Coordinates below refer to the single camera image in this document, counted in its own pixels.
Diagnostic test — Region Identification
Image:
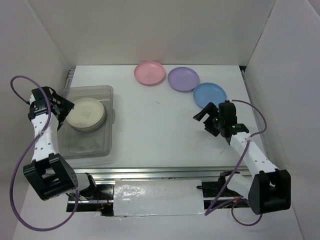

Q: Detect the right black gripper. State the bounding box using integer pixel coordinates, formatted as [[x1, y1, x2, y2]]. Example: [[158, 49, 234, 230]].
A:
[[193, 102, 225, 137]]

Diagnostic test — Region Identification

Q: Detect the cream plastic plate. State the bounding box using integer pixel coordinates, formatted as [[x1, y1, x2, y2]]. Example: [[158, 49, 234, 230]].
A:
[[66, 98, 105, 129]]

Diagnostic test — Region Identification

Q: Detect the blue plastic plate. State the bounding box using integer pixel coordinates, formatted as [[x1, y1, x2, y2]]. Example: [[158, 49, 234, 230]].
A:
[[193, 82, 227, 108]]

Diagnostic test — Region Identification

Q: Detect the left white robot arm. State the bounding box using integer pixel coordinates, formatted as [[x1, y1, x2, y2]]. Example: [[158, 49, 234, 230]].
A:
[[23, 86, 99, 201]]

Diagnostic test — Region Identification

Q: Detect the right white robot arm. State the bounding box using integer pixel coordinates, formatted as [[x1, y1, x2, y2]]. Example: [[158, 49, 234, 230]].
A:
[[193, 99, 291, 215]]

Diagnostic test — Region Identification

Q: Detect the clear plastic bin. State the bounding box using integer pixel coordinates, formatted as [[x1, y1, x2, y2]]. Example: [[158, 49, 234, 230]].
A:
[[57, 85, 115, 160]]

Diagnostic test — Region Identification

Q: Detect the pink plastic plate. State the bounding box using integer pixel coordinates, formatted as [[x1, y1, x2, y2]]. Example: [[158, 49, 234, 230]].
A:
[[133, 61, 166, 86]]

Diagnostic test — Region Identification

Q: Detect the white foil-edged board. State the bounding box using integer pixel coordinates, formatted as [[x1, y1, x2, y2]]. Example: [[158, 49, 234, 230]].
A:
[[113, 179, 205, 217]]

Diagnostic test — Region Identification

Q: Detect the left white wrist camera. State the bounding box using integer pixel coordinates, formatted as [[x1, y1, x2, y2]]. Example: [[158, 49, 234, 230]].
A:
[[28, 92, 38, 106]]

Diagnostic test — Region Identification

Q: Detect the aluminium right side rail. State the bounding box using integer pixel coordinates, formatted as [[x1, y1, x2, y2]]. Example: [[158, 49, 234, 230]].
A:
[[239, 65, 270, 157]]

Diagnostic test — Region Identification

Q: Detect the aluminium rail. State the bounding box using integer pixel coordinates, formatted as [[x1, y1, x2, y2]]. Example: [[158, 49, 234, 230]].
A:
[[74, 166, 233, 182], [239, 65, 270, 157]]

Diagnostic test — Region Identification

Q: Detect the aluminium front rail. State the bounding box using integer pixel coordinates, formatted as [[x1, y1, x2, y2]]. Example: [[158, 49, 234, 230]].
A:
[[74, 166, 233, 182]]

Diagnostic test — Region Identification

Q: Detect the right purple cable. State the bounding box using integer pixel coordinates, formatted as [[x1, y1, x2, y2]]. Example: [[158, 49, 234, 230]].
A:
[[204, 99, 269, 226]]

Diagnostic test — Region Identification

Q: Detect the purple cable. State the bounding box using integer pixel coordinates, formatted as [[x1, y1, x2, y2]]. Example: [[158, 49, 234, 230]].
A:
[[204, 99, 269, 226], [9, 75, 80, 231]]

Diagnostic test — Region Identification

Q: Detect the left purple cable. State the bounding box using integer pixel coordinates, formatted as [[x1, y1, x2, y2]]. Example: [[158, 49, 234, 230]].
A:
[[9, 75, 80, 231]]

